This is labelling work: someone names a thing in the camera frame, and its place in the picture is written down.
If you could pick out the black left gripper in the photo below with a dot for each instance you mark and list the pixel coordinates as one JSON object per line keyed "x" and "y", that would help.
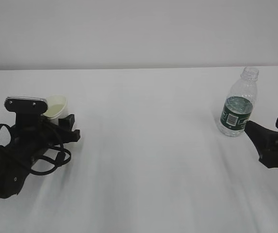
{"x": 45, "y": 141}

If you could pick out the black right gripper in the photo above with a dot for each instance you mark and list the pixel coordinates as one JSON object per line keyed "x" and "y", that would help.
{"x": 265, "y": 142}

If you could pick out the white paper cup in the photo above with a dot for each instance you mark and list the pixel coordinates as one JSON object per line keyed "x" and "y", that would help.
{"x": 57, "y": 108}

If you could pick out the clear water bottle green label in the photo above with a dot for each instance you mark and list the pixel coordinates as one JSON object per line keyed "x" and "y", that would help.
{"x": 239, "y": 103}

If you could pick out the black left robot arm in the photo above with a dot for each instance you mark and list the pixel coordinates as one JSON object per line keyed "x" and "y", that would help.
{"x": 13, "y": 172}

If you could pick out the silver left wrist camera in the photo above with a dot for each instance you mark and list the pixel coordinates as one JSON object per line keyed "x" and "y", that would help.
{"x": 28, "y": 110}

